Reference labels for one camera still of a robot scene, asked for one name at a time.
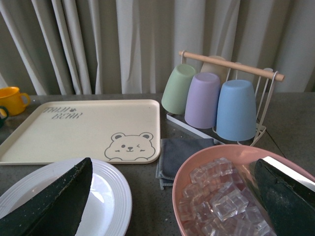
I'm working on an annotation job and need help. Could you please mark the yellow mug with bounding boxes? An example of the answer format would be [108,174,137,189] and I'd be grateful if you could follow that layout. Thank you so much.
[0,87,31,116]

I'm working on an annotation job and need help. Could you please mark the green cup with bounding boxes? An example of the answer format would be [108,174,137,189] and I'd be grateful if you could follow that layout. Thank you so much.
[161,63,197,115]

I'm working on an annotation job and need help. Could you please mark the white ridged plate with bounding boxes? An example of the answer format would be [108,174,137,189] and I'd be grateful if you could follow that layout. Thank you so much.
[0,158,132,236]

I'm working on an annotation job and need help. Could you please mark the white curtain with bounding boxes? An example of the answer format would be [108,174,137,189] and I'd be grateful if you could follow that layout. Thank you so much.
[0,0,315,95]

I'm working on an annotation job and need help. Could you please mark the dark green mug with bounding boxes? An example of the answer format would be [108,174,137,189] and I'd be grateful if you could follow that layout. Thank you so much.
[0,106,9,128]

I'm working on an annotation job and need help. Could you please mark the blue cup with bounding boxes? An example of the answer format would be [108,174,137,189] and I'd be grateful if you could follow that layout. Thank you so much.
[216,80,256,141]

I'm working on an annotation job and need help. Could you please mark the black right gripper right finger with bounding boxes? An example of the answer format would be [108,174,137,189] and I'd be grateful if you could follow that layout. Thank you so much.
[254,159,315,236]

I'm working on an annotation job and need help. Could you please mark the grey folded cloth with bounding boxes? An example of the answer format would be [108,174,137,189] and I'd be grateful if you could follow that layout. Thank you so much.
[156,138,215,190]

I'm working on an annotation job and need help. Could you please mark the purple cup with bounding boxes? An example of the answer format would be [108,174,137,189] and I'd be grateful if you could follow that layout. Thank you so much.
[185,72,221,129]

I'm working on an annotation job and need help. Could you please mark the pink bowl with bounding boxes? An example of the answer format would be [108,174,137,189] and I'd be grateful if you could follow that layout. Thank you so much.
[172,145,315,236]

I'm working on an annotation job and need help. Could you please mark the white wire cup rack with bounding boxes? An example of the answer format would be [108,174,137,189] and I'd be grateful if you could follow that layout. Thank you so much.
[166,50,284,147]

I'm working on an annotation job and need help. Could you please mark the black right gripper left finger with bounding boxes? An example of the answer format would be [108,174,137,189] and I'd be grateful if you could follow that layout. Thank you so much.
[0,157,93,236]

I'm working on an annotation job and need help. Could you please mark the beige cup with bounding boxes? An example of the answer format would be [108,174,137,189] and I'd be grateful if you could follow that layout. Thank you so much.
[200,62,228,85]

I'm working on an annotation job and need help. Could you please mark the clear plastic ice cubes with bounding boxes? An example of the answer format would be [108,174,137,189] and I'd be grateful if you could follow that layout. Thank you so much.
[178,157,275,236]

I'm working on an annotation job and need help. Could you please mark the cream bear tray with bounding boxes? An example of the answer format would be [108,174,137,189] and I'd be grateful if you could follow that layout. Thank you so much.
[0,99,160,165]

